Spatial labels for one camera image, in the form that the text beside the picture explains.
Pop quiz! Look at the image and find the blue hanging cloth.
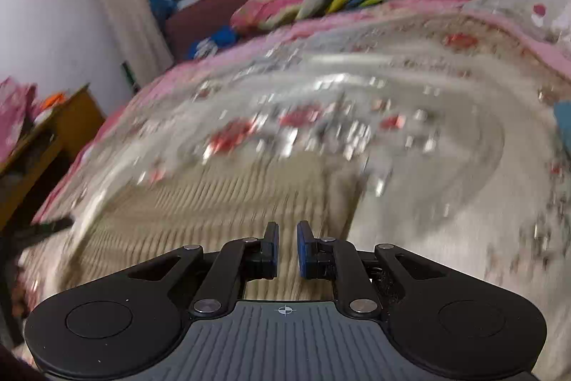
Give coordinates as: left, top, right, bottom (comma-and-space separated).
146, 0, 179, 22

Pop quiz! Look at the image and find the pink floral cloth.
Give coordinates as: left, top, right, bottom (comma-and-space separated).
0, 77, 39, 163

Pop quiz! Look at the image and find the wooden desk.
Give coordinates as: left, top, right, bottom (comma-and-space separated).
0, 84, 105, 230

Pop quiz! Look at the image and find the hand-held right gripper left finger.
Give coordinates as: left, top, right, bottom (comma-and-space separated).
127, 221, 280, 319

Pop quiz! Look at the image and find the bed with floral sheet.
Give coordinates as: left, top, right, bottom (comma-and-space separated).
18, 0, 571, 381

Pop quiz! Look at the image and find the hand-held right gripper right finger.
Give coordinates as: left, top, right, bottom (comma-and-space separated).
297, 220, 447, 317

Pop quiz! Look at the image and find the beige striped knit garment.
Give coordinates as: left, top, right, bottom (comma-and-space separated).
27, 158, 362, 306

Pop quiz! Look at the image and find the blue and white cloth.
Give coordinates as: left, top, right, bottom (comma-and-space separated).
187, 26, 239, 60

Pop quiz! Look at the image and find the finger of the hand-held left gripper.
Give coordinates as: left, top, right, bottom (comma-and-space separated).
0, 217, 74, 250

